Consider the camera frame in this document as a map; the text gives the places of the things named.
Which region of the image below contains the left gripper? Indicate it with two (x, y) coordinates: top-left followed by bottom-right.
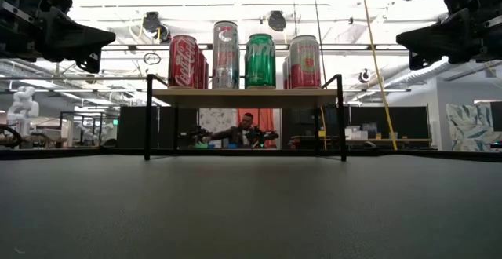
(0, 0), (117, 75)

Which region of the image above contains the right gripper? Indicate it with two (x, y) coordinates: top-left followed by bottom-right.
(395, 0), (502, 71)

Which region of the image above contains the white Celsius Peach Vibe can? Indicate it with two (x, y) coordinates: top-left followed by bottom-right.
(212, 20), (241, 90)

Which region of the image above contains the green Sprite can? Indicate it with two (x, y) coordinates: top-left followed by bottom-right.
(245, 32), (277, 90)

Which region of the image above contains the black shelf side panel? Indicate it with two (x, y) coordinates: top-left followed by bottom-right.
(144, 73), (169, 162)

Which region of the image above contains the wooden shelf board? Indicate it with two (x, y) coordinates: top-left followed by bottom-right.
(151, 88), (339, 110)

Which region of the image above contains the round dark ceiling fixture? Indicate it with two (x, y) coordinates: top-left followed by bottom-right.
(267, 9), (287, 32)
(142, 10), (162, 31)

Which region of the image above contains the small round hanging fixture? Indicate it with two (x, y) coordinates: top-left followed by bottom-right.
(358, 67), (373, 85)

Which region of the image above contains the white robot figure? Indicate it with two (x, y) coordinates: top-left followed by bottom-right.
(5, 85), (40, 137)

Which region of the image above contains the blue white patterned panel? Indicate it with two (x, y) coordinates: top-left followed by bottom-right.
(446, 102), (496, 152)

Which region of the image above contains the dark monitor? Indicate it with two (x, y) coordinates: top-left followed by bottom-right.
(489, 100), (502, 133)

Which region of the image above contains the white box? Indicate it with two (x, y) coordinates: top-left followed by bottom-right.
(344, 123), (378, 140)

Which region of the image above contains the white speckled panel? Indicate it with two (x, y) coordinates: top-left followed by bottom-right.
(198, 108), (238, 149)

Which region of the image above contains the person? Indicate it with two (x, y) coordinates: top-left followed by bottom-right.
(203, 112), (260, 149)

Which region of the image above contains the red backdrop panel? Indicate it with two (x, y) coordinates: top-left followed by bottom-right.
(236, 108), (278, 149)

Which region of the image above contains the ribbed silver ceiling duct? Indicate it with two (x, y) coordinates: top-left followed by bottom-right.
(386, 57), (456, 89)

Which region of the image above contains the yellow hanging cord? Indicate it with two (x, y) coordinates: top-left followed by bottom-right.
(358, 0), (398, 151)

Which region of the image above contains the oval wire ring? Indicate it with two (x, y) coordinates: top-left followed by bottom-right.
(142, 51), (162, 66)

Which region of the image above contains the black partition wall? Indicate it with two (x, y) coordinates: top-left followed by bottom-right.
(281, 105), (431, 140)
(116, 105), (199, 149)

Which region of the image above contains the black metal desk frame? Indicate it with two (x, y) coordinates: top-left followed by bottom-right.
(58, 111), (119, 148)

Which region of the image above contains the black looped cable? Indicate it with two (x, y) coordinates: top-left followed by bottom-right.
(0, 123), (24, 149)

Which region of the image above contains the black table frame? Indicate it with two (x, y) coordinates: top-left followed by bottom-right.
(0, 147), (502, 162)

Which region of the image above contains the thin black hanging wire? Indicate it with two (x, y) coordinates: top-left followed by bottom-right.
(311, 0), (328, 91)

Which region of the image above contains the yellow vertical cable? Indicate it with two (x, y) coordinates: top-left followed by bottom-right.
(319, 105), (328, 151)

